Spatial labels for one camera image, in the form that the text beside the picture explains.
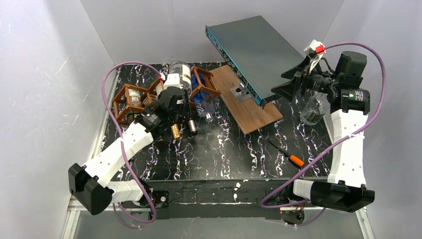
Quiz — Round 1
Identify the clear glass bottle dark label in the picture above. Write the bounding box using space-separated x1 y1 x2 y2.
300 93 327 126

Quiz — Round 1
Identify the clear bottle white label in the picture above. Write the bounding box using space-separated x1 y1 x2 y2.
169 61 192 94

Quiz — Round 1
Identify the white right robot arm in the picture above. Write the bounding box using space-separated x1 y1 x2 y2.
272 51 375 212

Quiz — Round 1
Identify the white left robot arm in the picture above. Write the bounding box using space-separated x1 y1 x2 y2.
68 86 190 215

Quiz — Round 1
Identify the dark bottle black cap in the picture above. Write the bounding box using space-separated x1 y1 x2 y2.
188 119 198 135

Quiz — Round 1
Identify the dark bottle gold cap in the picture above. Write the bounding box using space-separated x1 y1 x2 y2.
171 123 181 140

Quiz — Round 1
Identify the blue glass bottle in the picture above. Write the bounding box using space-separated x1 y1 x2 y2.
191 73 215 122

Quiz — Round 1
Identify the green bottle silver cap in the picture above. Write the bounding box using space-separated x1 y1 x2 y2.
127 89 144 123

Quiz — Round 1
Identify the brown wooden wine rack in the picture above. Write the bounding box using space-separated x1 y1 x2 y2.
112 62 221 125

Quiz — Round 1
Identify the wooden board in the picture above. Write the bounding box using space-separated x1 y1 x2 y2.
211 65 283 134

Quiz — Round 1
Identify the black base beam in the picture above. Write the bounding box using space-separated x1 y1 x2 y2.
112 178 327 220

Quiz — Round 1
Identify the teal network switch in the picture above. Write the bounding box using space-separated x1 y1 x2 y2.
205 15 305 108

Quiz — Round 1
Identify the metal bracket on board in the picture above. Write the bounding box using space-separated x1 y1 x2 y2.
230 83 252 102

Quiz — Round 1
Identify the orange handled screwdriver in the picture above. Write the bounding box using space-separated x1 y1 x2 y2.
268 140 305 168

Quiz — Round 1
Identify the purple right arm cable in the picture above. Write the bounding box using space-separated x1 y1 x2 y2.
259 42 386 228

